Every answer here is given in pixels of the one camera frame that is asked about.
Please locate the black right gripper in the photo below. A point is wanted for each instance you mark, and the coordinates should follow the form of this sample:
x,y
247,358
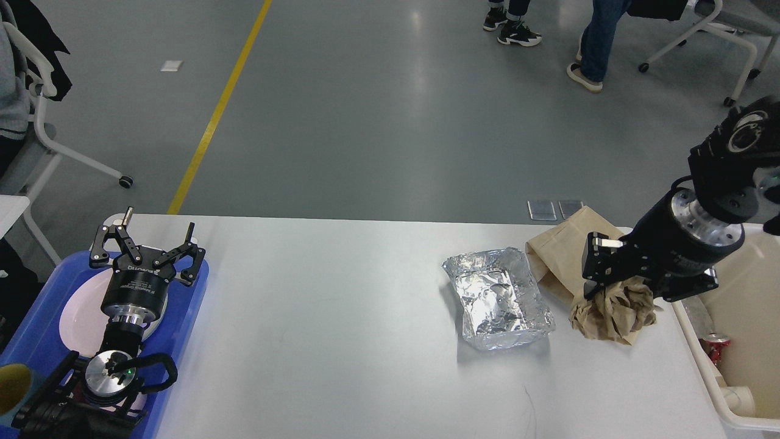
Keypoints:
x,y
674,246

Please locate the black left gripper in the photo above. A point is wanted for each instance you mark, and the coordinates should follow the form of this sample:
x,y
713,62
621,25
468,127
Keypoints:
x,y
134,288

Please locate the brown paper napkin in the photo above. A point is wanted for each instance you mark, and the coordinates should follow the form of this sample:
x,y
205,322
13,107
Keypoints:
x,y
616,314

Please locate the pink plate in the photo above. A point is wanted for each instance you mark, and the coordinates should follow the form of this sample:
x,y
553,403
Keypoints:
x,y
82,323

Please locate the red foil wrapper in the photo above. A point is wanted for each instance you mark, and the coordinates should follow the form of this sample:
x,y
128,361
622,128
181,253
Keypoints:
x,y
714,344

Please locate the white paper cup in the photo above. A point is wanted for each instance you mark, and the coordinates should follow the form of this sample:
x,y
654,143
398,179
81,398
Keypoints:
x,y
739,399

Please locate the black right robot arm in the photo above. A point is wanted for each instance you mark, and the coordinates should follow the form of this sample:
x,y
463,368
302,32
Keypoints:
x,y
736,164

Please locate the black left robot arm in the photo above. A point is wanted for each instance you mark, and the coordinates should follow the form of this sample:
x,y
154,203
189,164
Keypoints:
x,y
103,339

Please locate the brown paper bag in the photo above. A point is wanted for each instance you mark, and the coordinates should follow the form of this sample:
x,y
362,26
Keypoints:
x,y
555,256

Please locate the right metal floor plate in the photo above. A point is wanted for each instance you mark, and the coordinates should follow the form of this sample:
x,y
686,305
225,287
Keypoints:
x,y
569,207

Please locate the metal floor plate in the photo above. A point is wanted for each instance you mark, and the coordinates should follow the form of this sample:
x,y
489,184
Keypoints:
x,y
542,210
569,207

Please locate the white plastic bin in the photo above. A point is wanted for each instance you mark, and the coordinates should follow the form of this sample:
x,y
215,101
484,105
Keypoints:
x,y
744,307

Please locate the left metal floor plate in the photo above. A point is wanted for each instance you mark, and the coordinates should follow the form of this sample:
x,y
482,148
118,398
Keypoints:
x,y
542,210

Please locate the crumpled aluminium foil tray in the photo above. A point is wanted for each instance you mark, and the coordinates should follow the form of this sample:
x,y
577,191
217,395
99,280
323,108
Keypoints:
x,y
502,304

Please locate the white chair left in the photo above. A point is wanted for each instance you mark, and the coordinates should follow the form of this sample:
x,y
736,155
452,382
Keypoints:
x,y
41,154

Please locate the seated person grey cardigan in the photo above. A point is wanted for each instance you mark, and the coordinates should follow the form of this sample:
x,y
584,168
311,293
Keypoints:
x,y
15,98

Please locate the white paper on floor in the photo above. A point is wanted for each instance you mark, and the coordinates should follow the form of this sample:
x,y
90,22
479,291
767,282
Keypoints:
x,y
171,65

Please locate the person in blue jeans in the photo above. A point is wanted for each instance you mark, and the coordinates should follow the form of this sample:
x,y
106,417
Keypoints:
x,y
595,45

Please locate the white office chair right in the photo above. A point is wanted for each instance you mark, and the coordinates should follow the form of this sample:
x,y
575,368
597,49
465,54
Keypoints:
x,y
728,19

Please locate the person in black trousers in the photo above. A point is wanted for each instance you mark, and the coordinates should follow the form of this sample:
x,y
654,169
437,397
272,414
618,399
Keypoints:
x,y
508,18

